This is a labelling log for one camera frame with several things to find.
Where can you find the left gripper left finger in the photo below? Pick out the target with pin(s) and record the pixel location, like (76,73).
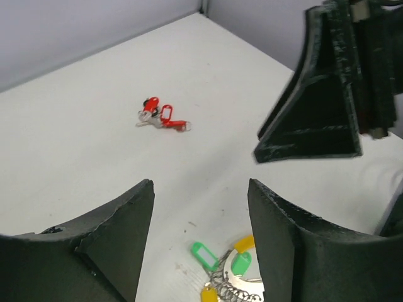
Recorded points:
(95,257)

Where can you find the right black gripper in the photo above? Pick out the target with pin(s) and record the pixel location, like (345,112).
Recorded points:
(313,118)

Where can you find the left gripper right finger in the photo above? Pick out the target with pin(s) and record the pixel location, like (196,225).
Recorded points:
(303,257)

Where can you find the green tag key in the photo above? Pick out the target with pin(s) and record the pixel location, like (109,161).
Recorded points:
(204,256)

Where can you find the red tag key upper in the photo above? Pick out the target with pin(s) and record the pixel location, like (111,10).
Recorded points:
(149,115)

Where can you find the red tag key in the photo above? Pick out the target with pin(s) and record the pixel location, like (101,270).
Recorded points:
(149,115)
(164,119)

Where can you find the red tag key lower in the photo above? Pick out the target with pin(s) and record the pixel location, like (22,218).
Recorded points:
(164,119)

